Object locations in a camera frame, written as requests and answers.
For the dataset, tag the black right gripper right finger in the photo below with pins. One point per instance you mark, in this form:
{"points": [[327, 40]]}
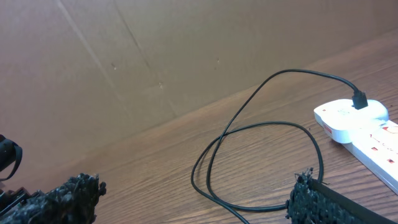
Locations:
{"points": [[313, 202]]}

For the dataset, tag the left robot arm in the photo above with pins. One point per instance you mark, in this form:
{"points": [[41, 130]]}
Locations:
{"points": [[11, 153]]}

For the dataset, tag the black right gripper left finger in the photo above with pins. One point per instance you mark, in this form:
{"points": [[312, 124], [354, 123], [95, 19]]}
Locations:
{"points": [[72, 202]]}

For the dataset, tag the white power strip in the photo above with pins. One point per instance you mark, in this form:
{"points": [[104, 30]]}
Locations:
{"points": [[377, 150]]}

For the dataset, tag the white charger plug adapter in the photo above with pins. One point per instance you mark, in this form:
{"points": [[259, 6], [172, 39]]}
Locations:
{"points": [[342, 122]]}

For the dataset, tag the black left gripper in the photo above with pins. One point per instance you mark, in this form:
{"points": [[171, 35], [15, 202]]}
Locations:
{"points": [[11, 199]]}

